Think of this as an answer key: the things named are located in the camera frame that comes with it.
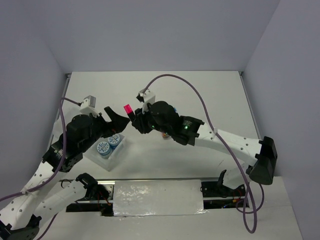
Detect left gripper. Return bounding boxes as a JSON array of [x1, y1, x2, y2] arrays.
[[80, 106, 130, 152]]

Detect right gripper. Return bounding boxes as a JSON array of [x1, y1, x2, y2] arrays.
[[132, 101, 171, 136]]

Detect pink cap highlighter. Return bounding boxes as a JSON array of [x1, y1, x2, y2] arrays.
[[123, 104, 136, 122]]

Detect blue jar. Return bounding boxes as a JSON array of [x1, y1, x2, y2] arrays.
[[107, 133, 122, 150]]

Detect pink lid pencil tube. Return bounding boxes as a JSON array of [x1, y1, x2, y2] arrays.
[[162, 132, 170, 139]]

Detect blue jar sideways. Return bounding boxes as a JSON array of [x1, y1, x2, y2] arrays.
[[96, 141, 113, 159]]

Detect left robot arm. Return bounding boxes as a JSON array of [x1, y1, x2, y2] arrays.
[[0, 107, 130, 240]]

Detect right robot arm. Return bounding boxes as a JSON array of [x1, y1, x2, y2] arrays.
[[125, 101, 278, 196]]

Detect clear plastic organizer tray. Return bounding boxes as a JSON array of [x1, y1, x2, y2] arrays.
[[83, 133, 127, 172]]

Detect silver foil tape patch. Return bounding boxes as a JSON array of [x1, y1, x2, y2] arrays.
[[113, 179, 206, 217]]

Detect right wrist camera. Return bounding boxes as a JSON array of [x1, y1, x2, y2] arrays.
[[136, 89, 156, 112]]

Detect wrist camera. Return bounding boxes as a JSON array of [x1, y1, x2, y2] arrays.
[[136, 89, 156, 112], [79, 95, 99, 116]]

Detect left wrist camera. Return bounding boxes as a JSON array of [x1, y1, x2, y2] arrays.
[[79, 95, 99, 116]]

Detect metal table rail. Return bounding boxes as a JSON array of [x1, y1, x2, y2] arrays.
[[95, 177, 219, 182]]

